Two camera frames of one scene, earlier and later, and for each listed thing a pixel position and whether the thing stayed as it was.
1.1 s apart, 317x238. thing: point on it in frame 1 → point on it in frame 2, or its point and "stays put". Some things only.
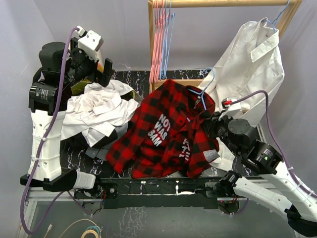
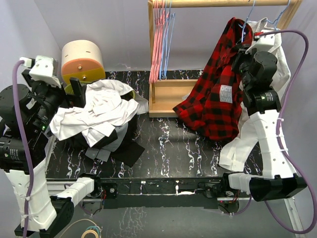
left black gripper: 101,78 → 66,101
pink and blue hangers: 159,26 stays put
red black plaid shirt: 170,133 → 210,105
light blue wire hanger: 202,92 → 245,21
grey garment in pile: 101,153 stays put
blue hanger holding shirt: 275,21 stays put
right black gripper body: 217,128 → 242,63
